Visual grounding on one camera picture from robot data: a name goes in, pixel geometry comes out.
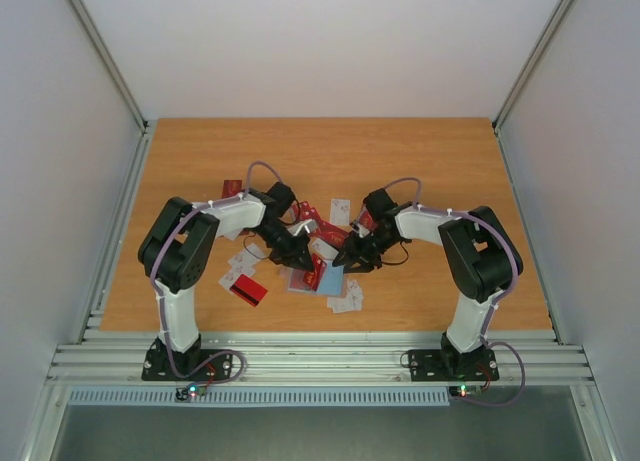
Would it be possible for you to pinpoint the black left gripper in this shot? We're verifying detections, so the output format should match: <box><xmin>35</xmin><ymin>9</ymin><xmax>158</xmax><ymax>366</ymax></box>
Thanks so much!
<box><xmin>254</xmin><ymin>221</ymin><xmax>315</xmax><ymax>273</ymax></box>

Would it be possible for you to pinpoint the red vip card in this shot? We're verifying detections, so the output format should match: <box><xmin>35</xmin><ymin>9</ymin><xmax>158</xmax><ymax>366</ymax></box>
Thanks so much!
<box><xmin>287</xmin><ymin>270</ymin><xmax>308</xmax><ymax>292</ymax></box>
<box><xmin>358</xmin><ymin>210</ymin><xmax>376</xmax><ymax>231</ymax></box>
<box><xmin>303</xmin><ymin>254</ymin><xmax>327</xmax><ymax>291</ymax></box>
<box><xmin>221</xmin><ymin>179</ymin><xmax>244</xmax><ymax>206</ymax></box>
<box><xmin>298</xmin><ymin>201</ymin><xmax>349</xmax><ymax>249</ymax></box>

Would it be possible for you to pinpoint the pink leather card holder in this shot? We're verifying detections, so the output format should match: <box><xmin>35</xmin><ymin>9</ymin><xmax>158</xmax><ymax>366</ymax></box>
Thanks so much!
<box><xmin>286</xmin><ymin>260</ymin><xmax>346</xmax><ymax>297</ymax></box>

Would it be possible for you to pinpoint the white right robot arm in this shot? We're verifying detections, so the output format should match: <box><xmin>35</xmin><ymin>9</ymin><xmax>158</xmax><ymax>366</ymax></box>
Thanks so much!
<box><xmin>332</xmin><ymin>203</ymin><xmax>523</xmax><ymax>378</ymax></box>

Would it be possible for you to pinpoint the white card under arm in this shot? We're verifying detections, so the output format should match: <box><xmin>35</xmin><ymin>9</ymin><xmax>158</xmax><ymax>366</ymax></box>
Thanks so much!
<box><xmin>219</xmin><ymin>243</ymin><xmax>265</xmax><ymax>291</ymax></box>

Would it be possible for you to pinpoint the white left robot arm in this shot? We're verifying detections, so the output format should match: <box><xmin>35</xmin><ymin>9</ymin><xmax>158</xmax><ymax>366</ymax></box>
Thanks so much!
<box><xmin>138</xmin><ymin>190</ymin><xmax>317</xmax><ymax>379</ymax></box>

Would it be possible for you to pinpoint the white VIP card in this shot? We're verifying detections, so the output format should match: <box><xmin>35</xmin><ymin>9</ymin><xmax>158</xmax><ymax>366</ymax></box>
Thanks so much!
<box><xmin>311</xmin><ymin>239</ymin><xmax>338</xmax><ymax>261</ymax></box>

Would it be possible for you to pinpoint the white blossom card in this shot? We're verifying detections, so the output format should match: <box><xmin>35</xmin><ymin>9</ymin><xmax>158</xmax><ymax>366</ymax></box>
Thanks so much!
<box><xmin>329</xmin><ymin>198</ymin><xmax>351</xmax><ymax>226</ymax></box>

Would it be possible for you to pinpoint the white card pile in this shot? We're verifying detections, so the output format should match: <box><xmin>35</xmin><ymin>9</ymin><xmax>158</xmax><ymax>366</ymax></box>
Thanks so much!
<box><xmin>327</xmin><ymin>280</ymin><xmax>364</xmax><ymax>314</ymax></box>

